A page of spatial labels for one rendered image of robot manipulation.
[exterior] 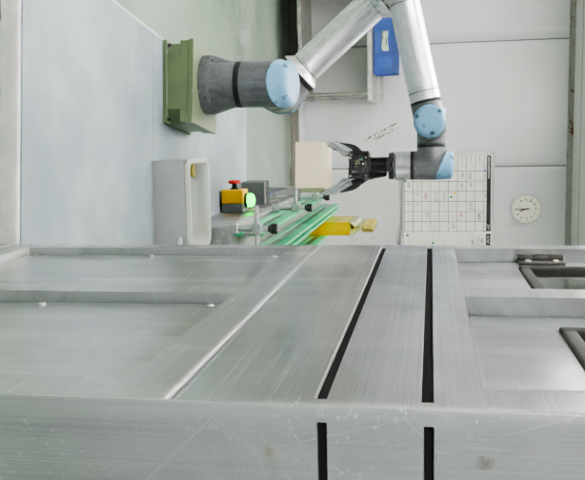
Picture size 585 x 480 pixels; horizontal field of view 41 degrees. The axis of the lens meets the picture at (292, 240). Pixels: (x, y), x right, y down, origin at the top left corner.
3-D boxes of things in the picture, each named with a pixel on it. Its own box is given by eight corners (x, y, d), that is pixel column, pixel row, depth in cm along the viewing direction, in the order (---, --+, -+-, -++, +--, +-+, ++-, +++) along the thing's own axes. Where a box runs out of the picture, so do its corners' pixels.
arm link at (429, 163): (453, 148, 209) (453, 180, 209) (411, 149, 211) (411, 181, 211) (453, 146, 201) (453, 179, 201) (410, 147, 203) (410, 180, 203)
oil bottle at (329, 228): (306, 235, 332) (373, 235, 327) (305, 222, 331) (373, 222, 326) (308, 233, 338) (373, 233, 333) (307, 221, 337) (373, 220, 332)
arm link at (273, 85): (237, 56, 195) (291, 54, 192) (251, 65, 208) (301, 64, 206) (236, 105, 196) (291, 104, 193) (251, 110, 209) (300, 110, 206)
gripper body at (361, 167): (346, 150, 205) (393, 149, 203) (350, 153, 213) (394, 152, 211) (346, 179, 205) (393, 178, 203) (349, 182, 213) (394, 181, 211)
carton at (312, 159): (295, 142, 207) (324, 141, 205) (305, 150, 222) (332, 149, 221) (295, 188, 206) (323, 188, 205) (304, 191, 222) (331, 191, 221)
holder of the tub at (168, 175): (156, 275, 190) (188, 275, 188) (151, 160, 186) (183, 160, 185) (178, 264, 206) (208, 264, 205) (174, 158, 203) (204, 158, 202)
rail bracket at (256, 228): (231, 270, 206) (277, 270, 203) (229, 206, 204) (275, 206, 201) (233, 269, 209) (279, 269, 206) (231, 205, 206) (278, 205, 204)
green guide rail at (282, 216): (233, 235, 209) (263, 235, 208) (233, 231, 209) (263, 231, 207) (322, 190, 380) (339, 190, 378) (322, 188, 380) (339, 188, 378)
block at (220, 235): (204, 263, 207) (230, 263, 205) (203, 227, 205) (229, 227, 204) (208, 261, 210) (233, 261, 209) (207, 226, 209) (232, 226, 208)
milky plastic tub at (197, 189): (157, 253, 189) (191, 253, 187) (152, 159, 186) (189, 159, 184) (179, 244, 206) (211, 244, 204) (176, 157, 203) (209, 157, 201)
